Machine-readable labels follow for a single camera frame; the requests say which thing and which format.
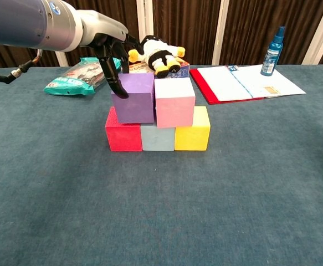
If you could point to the open red folder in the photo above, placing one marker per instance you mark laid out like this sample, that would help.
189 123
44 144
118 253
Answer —
227 83

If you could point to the blue spray bottle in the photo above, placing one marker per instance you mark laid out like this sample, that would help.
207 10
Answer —
272 58

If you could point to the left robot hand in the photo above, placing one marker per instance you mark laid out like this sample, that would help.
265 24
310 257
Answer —
103 26

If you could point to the blue cardboard box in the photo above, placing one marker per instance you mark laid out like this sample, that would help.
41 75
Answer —
183 70

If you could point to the pink foam cube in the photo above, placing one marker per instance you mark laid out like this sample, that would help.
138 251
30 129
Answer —
175 106

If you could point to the teal felt table mat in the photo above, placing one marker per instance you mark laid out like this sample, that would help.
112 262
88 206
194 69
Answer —
161 207

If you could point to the red foam cube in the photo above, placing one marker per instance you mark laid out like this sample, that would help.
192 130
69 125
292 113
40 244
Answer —
122 137

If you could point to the teal snack bag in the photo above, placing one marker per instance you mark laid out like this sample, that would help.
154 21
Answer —
75 80

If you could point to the yellow foam cube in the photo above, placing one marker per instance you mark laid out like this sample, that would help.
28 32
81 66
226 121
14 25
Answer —
191 137

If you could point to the white frame post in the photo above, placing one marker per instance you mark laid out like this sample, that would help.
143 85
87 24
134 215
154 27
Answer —
144 19
62 59
322 33
220 30

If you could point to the purple foam cube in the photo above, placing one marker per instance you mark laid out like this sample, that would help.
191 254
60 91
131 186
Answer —
135 104

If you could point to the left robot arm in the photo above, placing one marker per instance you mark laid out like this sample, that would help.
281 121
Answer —
31 23

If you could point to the light blue foam cube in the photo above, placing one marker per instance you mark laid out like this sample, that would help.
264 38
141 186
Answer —
158 138

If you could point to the penguin plush toy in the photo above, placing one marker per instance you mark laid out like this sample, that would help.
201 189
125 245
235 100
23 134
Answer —
157 54

